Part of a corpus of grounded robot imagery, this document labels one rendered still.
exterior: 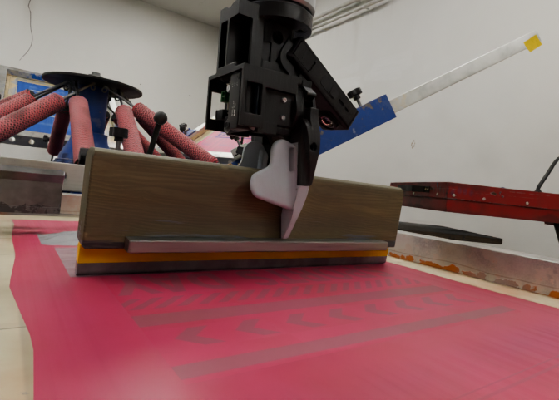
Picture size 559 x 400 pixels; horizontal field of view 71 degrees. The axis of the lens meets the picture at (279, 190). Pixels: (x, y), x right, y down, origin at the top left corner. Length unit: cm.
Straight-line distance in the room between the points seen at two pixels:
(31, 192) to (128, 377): 38
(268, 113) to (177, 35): 490
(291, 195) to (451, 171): 227
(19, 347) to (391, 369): 17
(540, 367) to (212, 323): 18
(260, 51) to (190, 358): 27
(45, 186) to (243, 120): 29
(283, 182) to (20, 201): 32
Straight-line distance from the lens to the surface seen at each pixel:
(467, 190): 129
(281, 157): 36
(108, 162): 32
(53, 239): 48
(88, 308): 27
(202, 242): 34
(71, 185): 79
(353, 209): 45
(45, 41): 486
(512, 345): 30
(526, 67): 255
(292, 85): 37
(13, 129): 120
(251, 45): 37
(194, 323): 24
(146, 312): 26
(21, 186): 54
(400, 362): 23
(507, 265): 52
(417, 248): 58
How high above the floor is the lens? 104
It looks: level
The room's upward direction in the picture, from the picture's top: 6 degrees clockwise
